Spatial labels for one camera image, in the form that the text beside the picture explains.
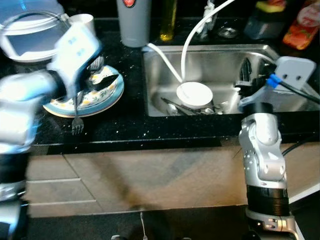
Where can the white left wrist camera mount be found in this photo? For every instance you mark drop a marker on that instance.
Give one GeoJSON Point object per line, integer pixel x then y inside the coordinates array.
{"type": "Point", "coordinates": [75, 47]}

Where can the dark sponge holder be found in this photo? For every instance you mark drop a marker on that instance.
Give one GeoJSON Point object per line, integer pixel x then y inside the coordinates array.
{"type": "Point", "coordinates": [265, 22]}

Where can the chrome faucet base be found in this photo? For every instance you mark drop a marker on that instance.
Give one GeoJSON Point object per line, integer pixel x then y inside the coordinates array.
{"type": "Point", "coordinates": [228, 33]}

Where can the beige drawer cabinet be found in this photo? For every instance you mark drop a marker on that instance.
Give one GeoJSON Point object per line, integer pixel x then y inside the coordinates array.
{"type": "Point", "coordinates": [150, 175]}

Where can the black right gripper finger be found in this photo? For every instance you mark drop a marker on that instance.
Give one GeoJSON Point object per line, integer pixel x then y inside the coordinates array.
{"type": "Point", "coordinates": [244, 70]}
{"type": "Point", "coordinates": [255, 74]}

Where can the white round bowl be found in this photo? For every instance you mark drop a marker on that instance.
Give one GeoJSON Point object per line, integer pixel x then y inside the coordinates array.
{"type": "Point", "coordinates": [195, 94]}

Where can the patterned blue-rimmed plate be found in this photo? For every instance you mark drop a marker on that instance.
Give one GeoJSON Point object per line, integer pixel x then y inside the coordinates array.
{"type": "Point", "coordinates": [100, 102]}

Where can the yellow oil bottle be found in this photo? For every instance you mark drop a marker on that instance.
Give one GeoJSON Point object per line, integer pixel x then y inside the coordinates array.
{"type": "Point", "coordinates": [168, 22]}

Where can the white printed cup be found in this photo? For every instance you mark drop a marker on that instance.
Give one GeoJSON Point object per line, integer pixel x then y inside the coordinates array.
{"type": "Point", "coordinates": [85, 21]}

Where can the grey tumbler bottle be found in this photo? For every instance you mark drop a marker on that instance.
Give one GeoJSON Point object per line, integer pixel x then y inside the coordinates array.
{"type": "Point", "coordinates": [134, 25]}

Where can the red printed packet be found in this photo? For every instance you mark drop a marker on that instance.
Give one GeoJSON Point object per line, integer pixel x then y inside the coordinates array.
{"type": "Point", "coordinates": [302, 30]}

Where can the long steel fork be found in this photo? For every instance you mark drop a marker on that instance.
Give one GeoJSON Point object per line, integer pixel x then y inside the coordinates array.
{"type": "Point", "coordinates": [77, 125]}

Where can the stainless steel sink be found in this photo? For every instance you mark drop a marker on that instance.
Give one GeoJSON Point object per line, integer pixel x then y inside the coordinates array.
{"type": "Point", "coordinates": [215, 65]}

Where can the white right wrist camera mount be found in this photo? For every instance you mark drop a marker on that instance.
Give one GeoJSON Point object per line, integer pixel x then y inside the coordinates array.
{"type": "Point", "coordinates": [295, 70]}

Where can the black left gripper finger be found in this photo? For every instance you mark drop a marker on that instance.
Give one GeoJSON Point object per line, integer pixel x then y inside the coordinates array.
{"type": "Point", "coordinates": [102, 89]}
{"type": "Point", "coordinates": [110, 78]}

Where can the steel cutlery in sink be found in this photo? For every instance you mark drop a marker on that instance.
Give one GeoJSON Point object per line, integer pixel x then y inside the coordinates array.
{"type": "Point", "coordinates": [172, 106]}

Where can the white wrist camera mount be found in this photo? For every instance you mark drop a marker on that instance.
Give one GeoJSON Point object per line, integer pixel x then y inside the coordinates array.
{"type": "Point", "coordinates": [75, 47]}
{"type": "Point", "coordinates": [295, 70]}

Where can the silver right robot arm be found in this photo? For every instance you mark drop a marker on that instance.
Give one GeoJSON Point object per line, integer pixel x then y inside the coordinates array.
{"type": "Point", "coordinates": [262, 150]}

